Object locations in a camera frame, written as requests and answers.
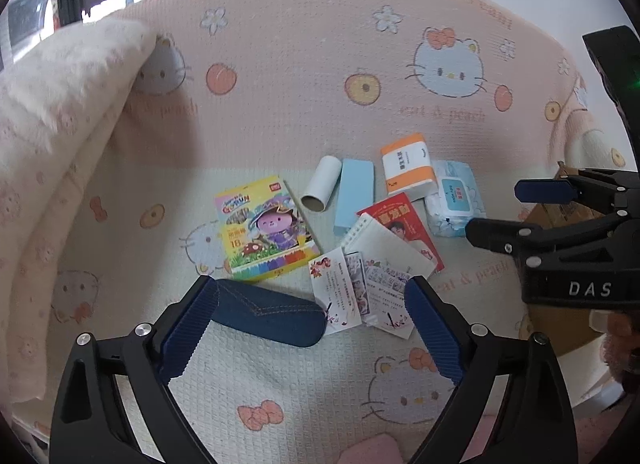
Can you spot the brown cardboard box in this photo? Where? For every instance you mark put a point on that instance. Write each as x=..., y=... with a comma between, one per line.
x=560, y=329

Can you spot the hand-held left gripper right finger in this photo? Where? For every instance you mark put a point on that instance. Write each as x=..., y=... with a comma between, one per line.
x=430, y=324

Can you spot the denim pencil case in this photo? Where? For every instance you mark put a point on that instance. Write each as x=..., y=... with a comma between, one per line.
x=270, y=316

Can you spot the white floral card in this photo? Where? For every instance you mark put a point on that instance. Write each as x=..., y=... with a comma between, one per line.
x=332, y=294

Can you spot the person's right forearm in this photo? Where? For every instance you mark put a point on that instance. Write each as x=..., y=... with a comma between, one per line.
x=622, y=354

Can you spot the person's right hand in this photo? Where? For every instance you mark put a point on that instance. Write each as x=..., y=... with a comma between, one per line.
x=605, y=320

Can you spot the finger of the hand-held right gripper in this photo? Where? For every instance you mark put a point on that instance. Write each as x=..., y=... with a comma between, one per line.
x=500, y=236
x=545, y=190

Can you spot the red envelope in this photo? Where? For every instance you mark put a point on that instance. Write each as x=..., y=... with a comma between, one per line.
x=405, y=221

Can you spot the colourful crayon box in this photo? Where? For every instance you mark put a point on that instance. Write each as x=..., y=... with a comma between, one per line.
x=265, y=229

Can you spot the orange white tissue pack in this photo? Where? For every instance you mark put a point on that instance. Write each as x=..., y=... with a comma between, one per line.
x=407, y=163

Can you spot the white printed leaflet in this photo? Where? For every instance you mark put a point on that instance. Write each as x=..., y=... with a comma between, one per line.
x=390, y=304

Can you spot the blue wet wipes pack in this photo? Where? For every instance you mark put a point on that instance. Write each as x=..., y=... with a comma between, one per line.
x=452, y=199

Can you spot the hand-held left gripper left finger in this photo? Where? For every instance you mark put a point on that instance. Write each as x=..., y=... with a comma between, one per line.
x=187, y=329

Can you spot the pink cat print bed sheet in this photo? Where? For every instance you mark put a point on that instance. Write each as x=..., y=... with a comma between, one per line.
x=300, y=68

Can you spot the light blue box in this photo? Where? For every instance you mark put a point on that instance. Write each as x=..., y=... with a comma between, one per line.
x=352, y=194

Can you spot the fluffy cream pink blanket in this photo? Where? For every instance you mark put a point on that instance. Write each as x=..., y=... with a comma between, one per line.
x=60, y=118

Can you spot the photo print card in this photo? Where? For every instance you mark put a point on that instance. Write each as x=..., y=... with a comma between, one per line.
x=356, y=284

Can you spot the white spiral notebook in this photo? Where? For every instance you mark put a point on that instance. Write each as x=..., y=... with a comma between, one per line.
x=380, y=244

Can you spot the cardboard tube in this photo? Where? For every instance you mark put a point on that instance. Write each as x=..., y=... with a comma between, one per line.
x=322, y=181

